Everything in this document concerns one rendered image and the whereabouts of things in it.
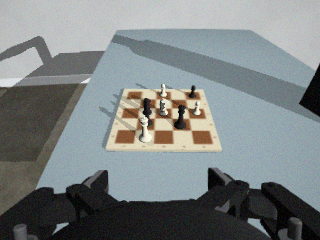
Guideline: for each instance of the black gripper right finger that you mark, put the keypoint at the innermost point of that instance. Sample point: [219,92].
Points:
[282,214]

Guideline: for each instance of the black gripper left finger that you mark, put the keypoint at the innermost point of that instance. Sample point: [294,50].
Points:
[20,222]

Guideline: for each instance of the brown and cream chessboard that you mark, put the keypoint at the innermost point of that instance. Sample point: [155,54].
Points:
[199,135]

